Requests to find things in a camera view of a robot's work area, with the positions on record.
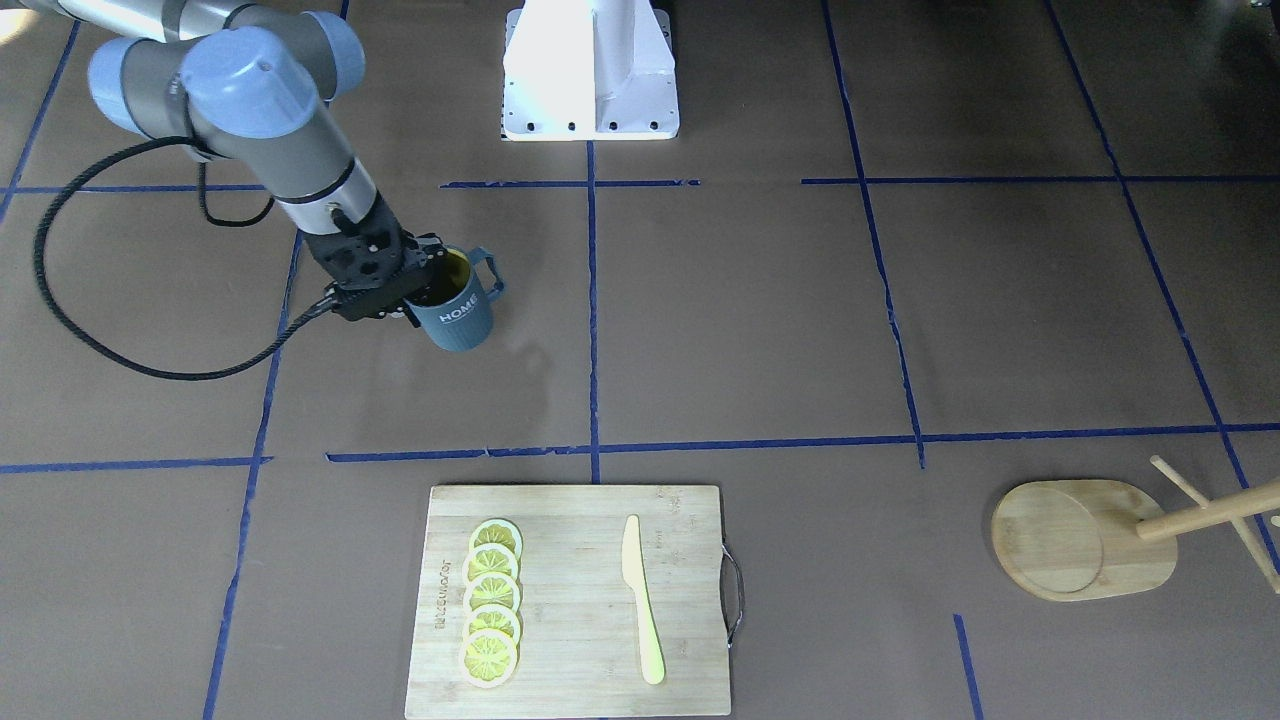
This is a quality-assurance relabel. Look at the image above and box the yellow plastic knife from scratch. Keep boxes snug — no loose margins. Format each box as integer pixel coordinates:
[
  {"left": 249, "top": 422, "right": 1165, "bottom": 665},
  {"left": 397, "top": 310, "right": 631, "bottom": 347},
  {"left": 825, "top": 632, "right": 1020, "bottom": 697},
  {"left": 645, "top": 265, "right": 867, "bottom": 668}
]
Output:
[{"left": 621, "top": 514, "right": 666, "bottom": 685}]

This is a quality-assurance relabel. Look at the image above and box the lemon slice one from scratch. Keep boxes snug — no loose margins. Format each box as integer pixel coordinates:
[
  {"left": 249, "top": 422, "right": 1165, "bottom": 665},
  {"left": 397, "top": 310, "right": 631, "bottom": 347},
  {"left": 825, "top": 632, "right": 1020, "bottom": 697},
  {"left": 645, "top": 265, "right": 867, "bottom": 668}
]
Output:
[{"left": 468, "top": 518, "right": 524, "bottom": 559}]

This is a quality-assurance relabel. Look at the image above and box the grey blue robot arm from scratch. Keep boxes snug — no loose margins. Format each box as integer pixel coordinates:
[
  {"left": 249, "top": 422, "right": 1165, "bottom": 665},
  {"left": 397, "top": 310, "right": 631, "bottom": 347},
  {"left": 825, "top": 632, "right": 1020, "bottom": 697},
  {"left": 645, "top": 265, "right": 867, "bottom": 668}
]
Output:
[{"left": 20, "top": 1, "right": 448, "bottom": 324}]

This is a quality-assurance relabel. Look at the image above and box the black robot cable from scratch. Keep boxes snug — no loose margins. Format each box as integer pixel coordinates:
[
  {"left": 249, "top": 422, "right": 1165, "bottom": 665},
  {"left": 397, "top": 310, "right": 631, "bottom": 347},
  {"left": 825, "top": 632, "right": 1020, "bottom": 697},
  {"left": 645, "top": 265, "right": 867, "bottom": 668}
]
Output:
[{"left": 33, "top": 136, "right": 337, "bottom": 382}]

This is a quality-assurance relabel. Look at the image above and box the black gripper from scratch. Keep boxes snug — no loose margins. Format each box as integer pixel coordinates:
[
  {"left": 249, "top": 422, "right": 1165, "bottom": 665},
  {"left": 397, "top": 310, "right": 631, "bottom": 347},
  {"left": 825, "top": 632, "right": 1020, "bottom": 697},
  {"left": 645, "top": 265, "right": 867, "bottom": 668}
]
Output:
[{"left": 303, "top": 195, "right": 451, "bottom": 329}]

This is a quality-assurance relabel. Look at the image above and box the lemon slice two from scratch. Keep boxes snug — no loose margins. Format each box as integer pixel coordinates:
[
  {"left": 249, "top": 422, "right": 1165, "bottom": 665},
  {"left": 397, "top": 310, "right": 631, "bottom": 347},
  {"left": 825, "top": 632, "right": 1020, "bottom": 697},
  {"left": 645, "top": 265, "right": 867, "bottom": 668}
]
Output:
[{"left": 465, "top": 543, "right": 520, "bottom": 582}]

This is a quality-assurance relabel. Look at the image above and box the dark blue mug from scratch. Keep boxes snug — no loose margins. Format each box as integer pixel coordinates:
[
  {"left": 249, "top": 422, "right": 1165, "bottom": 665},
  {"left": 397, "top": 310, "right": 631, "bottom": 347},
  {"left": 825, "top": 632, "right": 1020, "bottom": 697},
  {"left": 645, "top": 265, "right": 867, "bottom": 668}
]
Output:
[{"left": 407, "top": 246, "right": 506, "bottom": 352}]

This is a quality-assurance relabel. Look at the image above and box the wooden cup rack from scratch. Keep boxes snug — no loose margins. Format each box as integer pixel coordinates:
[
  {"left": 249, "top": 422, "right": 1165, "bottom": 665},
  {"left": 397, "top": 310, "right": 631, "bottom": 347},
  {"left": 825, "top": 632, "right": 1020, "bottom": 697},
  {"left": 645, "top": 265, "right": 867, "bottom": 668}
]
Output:
[{"left": 989, "top": 455, "right": 1279, "bottom": 602}]

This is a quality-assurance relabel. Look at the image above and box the lemon slice five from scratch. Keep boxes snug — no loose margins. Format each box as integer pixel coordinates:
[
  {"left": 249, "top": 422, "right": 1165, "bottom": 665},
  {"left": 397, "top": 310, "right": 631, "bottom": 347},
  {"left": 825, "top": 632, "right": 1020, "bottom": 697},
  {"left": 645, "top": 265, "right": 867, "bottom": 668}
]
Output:
[{"left": 460, "top": 629, "right": 518, "bottom": 689}]

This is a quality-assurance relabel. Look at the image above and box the lemon slice four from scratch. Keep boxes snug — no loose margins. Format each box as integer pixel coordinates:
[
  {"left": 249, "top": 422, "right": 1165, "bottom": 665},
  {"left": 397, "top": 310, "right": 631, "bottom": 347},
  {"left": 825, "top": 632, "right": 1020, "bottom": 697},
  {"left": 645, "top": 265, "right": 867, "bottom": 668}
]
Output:
[{"left": 463, "top": 603, "right": 524, "bottom": 644}]

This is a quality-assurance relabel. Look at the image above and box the bamboo cutting board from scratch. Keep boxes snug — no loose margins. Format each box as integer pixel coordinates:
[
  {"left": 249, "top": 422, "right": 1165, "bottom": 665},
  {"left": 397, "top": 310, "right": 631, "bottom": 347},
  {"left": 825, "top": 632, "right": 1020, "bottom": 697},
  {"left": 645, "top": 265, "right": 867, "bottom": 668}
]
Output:
[{"left": 404, "top": 484, "right": 732, "bottom": 719}]

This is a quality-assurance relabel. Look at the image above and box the white pillar mount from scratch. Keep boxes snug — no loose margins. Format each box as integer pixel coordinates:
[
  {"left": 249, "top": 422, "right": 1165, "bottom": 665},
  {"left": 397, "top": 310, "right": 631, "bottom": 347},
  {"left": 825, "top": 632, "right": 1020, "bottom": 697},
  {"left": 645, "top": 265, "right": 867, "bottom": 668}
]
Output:
[{"left": 500, "top": 1, "right": 681, "bottom": 142}]

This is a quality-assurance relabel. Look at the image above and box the lemon slice three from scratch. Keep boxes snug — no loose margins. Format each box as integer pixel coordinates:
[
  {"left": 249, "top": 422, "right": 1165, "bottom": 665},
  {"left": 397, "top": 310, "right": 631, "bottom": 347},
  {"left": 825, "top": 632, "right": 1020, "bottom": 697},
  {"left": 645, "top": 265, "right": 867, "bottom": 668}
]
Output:
[{"left": 463, "top": 571, "right": 522, "bottom": 612}]

